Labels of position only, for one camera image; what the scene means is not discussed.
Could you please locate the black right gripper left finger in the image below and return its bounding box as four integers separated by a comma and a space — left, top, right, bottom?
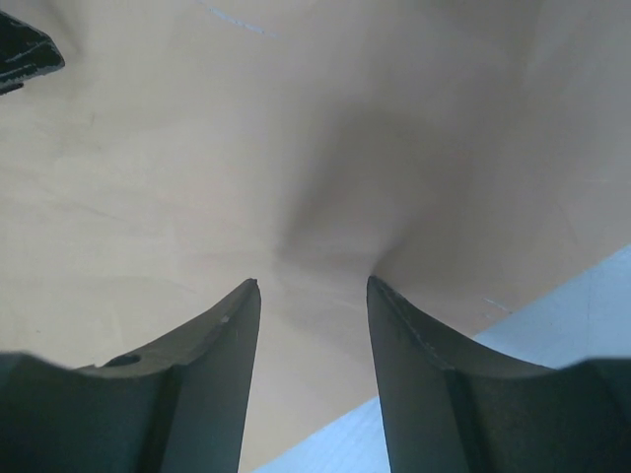
1, 279, 260, 472

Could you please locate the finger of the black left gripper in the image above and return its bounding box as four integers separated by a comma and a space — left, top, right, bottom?
0, 11, 65, 95

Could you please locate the green and orange wrapping paper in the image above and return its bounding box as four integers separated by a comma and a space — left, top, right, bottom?
1, 1, 630, 472

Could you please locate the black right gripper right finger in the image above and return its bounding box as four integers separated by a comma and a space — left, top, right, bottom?
367, 277, 630, 472

